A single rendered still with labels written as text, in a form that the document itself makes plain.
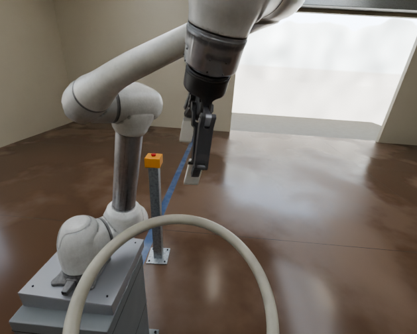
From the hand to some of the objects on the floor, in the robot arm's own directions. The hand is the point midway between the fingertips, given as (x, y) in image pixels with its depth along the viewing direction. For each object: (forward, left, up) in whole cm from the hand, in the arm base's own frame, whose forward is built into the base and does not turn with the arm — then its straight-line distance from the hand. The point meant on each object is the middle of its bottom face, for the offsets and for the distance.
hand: (188, 157), depth 49 cm
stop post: (-34, +118, -154) cm, 197 cm away
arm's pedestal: (-42, +27, -157) cm, 165 cm away
